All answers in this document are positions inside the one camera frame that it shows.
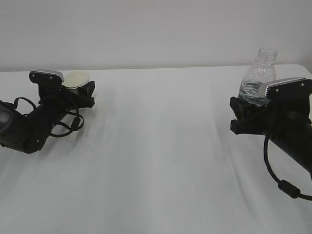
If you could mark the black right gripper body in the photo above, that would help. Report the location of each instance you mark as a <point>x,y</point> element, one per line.
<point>278,119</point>

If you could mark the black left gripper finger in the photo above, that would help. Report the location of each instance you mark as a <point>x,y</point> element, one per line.
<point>87,89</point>

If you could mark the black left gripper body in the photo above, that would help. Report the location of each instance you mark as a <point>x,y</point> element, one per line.
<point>71,102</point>

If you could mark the clear water bottle green label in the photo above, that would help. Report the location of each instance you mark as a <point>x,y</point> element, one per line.
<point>261,71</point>

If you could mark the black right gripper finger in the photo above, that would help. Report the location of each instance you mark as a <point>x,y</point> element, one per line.
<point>241,109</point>

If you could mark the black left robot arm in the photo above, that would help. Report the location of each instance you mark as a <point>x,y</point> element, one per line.
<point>57,115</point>

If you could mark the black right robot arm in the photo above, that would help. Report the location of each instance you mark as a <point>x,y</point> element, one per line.
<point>299,148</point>

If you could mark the white paper cup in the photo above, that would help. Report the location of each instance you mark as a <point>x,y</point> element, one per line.
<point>75,80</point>

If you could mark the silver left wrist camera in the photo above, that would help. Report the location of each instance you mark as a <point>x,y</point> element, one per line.
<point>49,82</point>

